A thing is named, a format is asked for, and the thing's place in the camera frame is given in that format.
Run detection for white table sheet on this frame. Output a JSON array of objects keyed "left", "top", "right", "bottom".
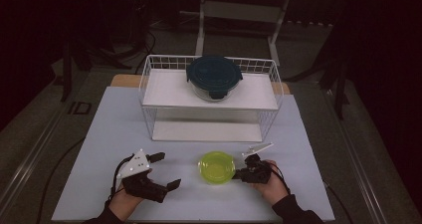
[{"left": 52, "top": 86, "right": 335, "bottom": 223}]

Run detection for yellow-green plastic bowl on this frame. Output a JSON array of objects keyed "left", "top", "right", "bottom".
[{"left": 197, "top": 150, "right": 237, "bottom": 186}]

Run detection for white wire two-tier rack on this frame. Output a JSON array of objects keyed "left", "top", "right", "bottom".
[{"left": 137, "top": 54, "right": 285, "bottom": 143}]

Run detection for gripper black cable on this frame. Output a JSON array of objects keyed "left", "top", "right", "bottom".
[
  {"left": 107, "top": 154, "right": 134, "bottom": 203},
  {"left": 268, "top": 161, "right": 292, "bottom": 196}
]

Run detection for black cable bundle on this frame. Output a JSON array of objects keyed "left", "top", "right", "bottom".
[{"left": 108, "top": 28, "right": 157, "bottom": 76}]

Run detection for white metal desk frame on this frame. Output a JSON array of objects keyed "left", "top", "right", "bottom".
[{"left": 194, "top": 0, "right": 293, "bottom": 68}]

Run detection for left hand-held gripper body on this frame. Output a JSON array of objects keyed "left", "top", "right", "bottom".
[{"left": 115, "top": 148, "right": 169, "bottom": 204}]

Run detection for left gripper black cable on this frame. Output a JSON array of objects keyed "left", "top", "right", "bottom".
[{"left": 107, "top": 154, "right": 134, "bottom": 203}]

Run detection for black floor cable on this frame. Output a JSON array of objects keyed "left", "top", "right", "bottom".
[
  {"left": 322, "top": 179, "right": 355, "bottom": 224},
  {"left": 35, "top": 136, "right": 87, "bottom": 224}
]

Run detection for dark blue round lidded container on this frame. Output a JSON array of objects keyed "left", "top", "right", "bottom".
[{"left": 185, "top": 55, "right": 244, "bottom": 103}]

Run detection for black metal stand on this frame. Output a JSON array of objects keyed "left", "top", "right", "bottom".
[{"left": 318, "top": 60, "right": 351, "bottom": 120}]

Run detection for person's right hand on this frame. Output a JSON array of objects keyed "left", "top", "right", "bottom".
[{"left": 260, "top": 159, "right": 291, "bottom": 207}]

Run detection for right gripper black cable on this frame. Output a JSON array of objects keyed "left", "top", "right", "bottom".
[{"left": 268, "top": 161, "right": 292, "bottom": 196}]

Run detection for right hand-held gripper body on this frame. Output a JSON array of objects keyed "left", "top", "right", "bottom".
[{"left": 241, "top": 141, "right": 276, "bottom": 185}]

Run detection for metal floor rail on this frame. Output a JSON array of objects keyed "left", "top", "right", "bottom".
[
  {"left": 320, "top": 88, "right": 388, "bottom": 224},
  {"left": 0, "top": 79, "right": 88, "bottom": 215}
]

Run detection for person's left hand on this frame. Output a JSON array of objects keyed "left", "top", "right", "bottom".
[{"left": 108, "top": 186, "right": 149, "bottom": 223}]

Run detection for dark device with red light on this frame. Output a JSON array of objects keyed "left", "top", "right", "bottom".
[{"left": 129, "top": 0, "right": 149, "bottom": 49}]

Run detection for black floor socket plate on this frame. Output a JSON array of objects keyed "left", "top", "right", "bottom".
[{"left": 67, "top": 101, "right": 93, "bottom": 115}]

